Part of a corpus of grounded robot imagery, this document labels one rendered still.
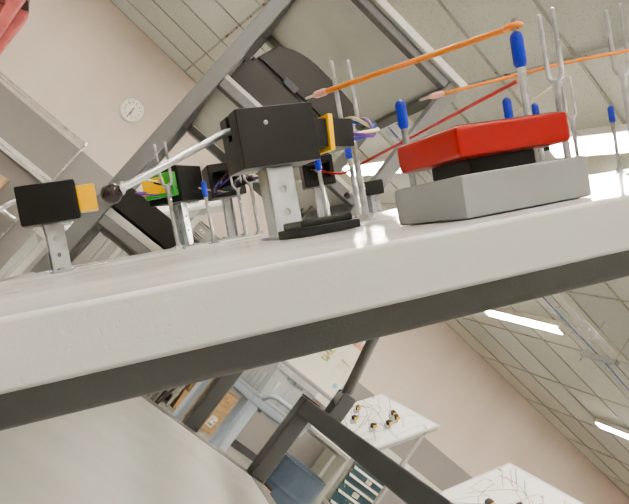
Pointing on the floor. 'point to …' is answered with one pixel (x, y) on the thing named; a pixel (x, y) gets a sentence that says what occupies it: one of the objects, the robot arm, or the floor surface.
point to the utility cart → (241, 413)
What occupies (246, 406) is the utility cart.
